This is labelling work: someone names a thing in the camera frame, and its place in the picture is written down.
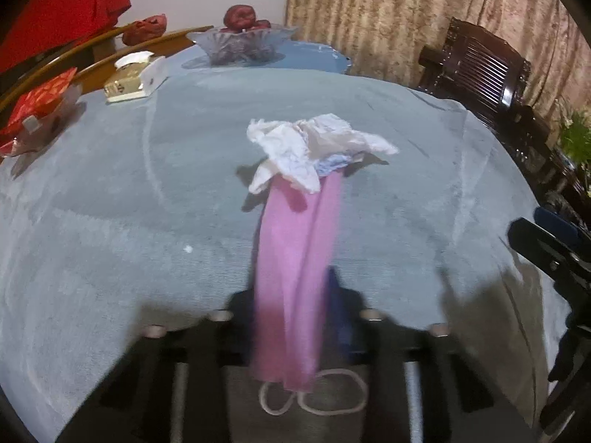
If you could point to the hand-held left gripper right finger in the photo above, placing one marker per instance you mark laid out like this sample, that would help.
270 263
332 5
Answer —
344 327

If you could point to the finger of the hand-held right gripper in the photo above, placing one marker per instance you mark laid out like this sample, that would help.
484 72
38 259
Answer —
545 244
558 221

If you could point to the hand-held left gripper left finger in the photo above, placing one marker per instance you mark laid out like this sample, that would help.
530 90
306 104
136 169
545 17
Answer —
240 327

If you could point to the pink face mask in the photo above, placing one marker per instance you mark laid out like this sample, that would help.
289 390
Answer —
295 263

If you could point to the white tissue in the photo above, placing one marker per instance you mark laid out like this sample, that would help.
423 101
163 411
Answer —
332 134
281 152

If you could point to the green plant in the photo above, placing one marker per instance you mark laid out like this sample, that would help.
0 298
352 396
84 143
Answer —
577 140

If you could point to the grey-blue tablecloth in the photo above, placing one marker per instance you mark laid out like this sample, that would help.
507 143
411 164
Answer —
138 203

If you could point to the dark wooden chair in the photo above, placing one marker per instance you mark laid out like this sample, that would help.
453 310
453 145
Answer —
480 69

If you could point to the beige patterned curtain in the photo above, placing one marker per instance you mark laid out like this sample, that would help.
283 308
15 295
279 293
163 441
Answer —
392 9

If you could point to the white and gold tissue box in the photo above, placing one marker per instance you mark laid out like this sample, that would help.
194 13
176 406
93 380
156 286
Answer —
131 80

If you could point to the blue plastic tablecloth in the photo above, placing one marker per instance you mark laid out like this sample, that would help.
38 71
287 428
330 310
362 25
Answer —
309 55

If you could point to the glass fruit bowl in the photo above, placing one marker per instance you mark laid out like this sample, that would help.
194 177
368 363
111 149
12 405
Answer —
240 46

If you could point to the wooden cabinet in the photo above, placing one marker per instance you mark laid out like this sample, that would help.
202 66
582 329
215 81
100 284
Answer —
178 41

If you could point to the small red apple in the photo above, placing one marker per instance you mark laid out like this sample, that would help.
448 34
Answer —
262 24

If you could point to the red patterned gift packet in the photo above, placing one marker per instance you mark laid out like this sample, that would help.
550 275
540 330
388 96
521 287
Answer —
37 99

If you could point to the large red apple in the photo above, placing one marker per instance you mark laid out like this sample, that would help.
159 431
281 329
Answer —
239 16

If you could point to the red plastic bag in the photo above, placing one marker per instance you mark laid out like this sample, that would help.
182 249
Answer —
147 27

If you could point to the red cloth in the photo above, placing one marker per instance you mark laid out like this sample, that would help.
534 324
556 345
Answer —
55 4

